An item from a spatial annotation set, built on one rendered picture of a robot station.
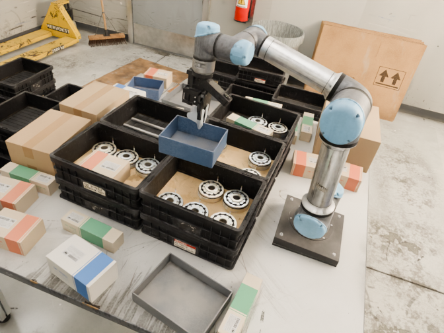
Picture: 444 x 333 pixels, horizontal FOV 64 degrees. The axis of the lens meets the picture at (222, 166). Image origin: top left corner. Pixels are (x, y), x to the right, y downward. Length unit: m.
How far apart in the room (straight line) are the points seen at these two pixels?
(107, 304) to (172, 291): 0.21
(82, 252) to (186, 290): 0.38
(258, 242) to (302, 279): 0.22
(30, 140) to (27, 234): 0.47
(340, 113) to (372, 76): 3.17
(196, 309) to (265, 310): 0.24
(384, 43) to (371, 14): 0.33
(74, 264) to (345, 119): 0.96
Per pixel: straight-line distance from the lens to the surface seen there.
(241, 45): 1.12
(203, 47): 1.17
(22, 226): 1.48
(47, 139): 1.73
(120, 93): 2.04
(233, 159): 1.64
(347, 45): 4.13
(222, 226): 1.20
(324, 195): 1.22
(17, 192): 1.62
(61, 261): 1.32
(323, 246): 1.50
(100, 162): 1.48
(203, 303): 1.29
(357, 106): 1.05
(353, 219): 1.73
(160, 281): 1.33
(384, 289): 2.50
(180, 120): 1.33
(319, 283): 1.44
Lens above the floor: 1.82
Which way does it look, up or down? 39 degrees down
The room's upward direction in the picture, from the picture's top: 8 degrees clockwise
